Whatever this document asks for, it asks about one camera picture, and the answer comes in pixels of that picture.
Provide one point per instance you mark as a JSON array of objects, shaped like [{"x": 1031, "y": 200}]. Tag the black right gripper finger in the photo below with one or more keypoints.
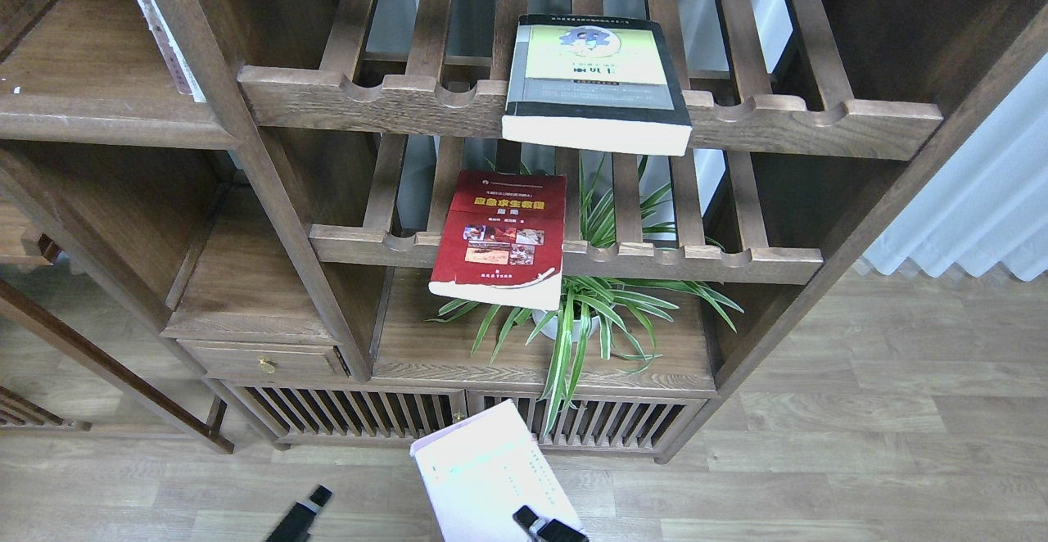
[{"x": 539, "y": 528}]

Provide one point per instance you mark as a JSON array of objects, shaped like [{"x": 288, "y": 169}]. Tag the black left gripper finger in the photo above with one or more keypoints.
[{"x": 295, "y": 525}]

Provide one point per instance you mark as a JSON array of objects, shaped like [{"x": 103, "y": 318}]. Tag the white and purple book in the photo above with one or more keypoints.
[{"x": 478, "y": 475}]

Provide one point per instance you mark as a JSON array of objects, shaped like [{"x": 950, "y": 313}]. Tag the yellow and black book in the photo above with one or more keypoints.
[{"x": 598, "y": 83}]

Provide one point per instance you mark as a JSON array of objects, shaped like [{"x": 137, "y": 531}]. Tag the white book upright on shelf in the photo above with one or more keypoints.
[{"x": 174, "y": 58}]

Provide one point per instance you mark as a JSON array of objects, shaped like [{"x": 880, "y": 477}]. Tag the brass drawer knob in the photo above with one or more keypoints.
[{"x": 266, "y": 366}]

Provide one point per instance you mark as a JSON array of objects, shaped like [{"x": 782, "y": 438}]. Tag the green spider plant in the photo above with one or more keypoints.
[{"x": 592, "y": 305}]

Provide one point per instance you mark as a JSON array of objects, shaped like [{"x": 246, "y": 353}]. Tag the red cover book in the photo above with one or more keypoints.
[{"x": 502, "y": 241}]

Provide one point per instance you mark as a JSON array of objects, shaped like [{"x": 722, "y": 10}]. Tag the wooden furniture at left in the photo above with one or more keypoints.
[{"x": 18, "y": 413}]

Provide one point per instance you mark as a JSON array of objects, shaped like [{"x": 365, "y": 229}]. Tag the dark wooden bookshelf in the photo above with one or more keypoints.
[{"x": 295, "y": 215}]

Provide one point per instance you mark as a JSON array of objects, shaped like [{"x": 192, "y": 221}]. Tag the white curtain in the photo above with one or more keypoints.
[{"x": 988, "y": 205}]

